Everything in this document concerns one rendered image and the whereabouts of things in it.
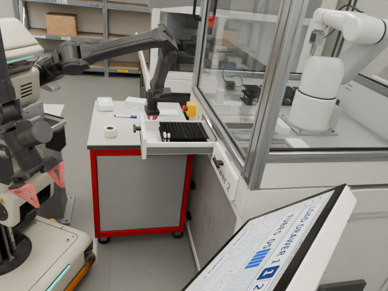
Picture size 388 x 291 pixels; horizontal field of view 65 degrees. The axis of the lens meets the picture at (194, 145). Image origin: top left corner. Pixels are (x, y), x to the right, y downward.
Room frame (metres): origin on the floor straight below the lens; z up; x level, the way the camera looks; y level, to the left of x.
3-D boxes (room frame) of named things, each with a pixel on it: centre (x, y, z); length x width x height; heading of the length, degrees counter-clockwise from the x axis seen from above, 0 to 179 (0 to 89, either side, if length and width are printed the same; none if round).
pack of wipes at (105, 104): (1.84, 0.61, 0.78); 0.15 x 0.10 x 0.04; 22
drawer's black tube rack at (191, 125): (1.37, 0.06, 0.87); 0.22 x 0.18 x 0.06; 105
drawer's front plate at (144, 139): (1.31, 0.25, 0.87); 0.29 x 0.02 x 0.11; 15
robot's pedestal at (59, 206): (1.63, 0.96, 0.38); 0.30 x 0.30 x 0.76; 15
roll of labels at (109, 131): (1.48, 0.46, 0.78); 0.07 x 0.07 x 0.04
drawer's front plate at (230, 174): (1.10, -0.14, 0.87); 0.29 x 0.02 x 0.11; 15
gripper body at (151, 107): (1.58, 0.26, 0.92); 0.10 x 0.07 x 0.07; 25
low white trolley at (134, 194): (1.71, 0.35, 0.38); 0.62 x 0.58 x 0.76; 15
